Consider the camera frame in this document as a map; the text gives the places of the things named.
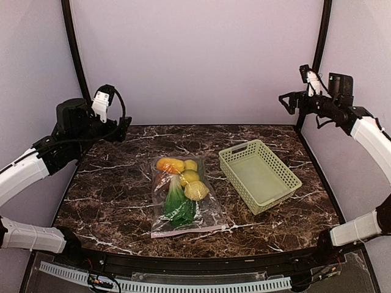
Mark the brown potato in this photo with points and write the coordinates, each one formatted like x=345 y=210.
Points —
x=162 y=179

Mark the green white bok choy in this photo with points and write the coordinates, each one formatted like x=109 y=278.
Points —
x=178 y=209

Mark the beige walnut-like food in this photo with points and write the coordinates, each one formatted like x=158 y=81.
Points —
x=196 y=190

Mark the white slotted cable duct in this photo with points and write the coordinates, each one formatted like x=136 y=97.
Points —
x=148 y=282

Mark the black frame post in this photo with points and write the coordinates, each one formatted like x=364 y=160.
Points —
x=74 y=49
x=324 y=25

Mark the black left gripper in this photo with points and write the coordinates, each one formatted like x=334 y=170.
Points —
x=112 y=135

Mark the clear zip top bag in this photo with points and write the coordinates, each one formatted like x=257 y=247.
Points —
x=209 y=216

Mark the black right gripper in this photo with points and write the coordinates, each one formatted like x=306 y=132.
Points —
x=295 y=96

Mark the green perforated plastic basket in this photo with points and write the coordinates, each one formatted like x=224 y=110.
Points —
x=258 y=175

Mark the yellow lemon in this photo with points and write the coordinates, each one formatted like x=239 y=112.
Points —
x=188 y=176

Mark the green pepper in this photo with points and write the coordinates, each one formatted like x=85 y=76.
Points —
x=191 y=165

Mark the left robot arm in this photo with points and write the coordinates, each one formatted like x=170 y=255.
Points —
x=43 y=159

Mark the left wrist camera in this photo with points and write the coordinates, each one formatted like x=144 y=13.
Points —
x=76 y=115

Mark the black front rail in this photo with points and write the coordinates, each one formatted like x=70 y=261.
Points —
x=353 y=262

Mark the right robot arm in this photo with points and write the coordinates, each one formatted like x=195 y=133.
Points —
x=355 y=164

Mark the black frame post right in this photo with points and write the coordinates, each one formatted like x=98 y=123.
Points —
x=324 y=25

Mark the orange yellow mango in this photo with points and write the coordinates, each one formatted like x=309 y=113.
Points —
x=170 y=165

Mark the black frame post left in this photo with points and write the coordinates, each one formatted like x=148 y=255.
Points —
x=74 y=49

